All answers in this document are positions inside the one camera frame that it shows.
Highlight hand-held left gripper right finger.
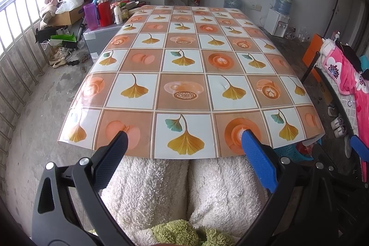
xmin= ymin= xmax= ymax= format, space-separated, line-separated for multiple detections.
xmin=236 ymin=129 xmax=338 ymax=246

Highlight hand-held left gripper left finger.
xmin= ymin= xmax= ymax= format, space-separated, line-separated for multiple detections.
xmin=31 ymin=131 xmax=134 ymax=246

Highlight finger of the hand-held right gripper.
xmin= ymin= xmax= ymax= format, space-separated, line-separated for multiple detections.
xmin=313 ymin=144 xmax=364 ymax=188
xmin=350 ymin=135 xmax=369 ymax=164

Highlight blue plastic basket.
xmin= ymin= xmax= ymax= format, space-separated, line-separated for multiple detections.
xmin=273 ymin=145 xmax=314 ymax=163

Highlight white sneaker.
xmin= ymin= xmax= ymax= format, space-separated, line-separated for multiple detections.
xmin=330 ymin=116 xmax=347 ymax=130
xmin=334 ymin=124 xmax=351 ymax=138

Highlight pink floral blanket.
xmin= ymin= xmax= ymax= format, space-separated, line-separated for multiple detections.
xmin=321 ymin=39 xmax=369 ymax=146

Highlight black clothing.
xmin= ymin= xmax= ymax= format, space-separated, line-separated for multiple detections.
xmin=335 ymin=43 xmax=363 ymax=73

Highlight green fleece top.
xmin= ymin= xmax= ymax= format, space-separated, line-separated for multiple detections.
xmin=152 ymin=219 xmax=236 ymax=246

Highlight white cloth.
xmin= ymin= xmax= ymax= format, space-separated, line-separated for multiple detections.
xmin=320 ymin=39 xmax=336 ymax=55

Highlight orange chair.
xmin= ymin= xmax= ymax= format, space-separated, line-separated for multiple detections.
xmin=301 ymin=33 xmax=325 ymax=83

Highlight beige shoes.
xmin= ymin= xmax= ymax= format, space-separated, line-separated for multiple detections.
xmin=48 ymin=48 xmax=69 ymax=68

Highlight grey storage box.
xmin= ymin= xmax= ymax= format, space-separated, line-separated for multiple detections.
xmin=83 ymin=22 xmax=122 ymax=54

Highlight green paper bag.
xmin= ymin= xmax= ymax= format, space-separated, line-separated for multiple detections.
xmin=50 ymin=34 xmax=79 ymax=44

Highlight grey door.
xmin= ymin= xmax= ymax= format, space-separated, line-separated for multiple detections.
xmin=350 ymin=0 xmax=369 ymax=57

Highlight white water dispenser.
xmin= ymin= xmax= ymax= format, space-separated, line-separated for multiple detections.
xmin=263 ymin=8 xmax=290 ymax=37

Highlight purple cup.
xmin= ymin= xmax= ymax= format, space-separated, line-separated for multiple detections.
xmin=83 ymin=2 xmax=99 ymax=31

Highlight white bottle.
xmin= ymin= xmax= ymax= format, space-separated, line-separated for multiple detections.
xmin=113 ymin=5 xmax=124 ymax=24

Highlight cardboard box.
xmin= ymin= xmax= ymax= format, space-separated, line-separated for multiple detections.
xmin=51 ymin=8 xmax=86 ymax=27

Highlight red thermos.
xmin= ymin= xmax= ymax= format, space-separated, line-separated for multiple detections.
xmin=96 ymin=0 xmax=113 ymax=27

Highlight crumpled white plastic bag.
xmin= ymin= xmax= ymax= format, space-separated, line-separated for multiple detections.
xmin=54 ymin=0 xmax=84 ymax=15

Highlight empty blue water jug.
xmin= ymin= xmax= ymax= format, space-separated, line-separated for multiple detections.
xmin=224 ymin=0 xmax=243 ymax=11

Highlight metal window railing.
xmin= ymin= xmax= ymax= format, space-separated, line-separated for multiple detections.
xmin=0 ymin=0 xmax=56 ymax=149

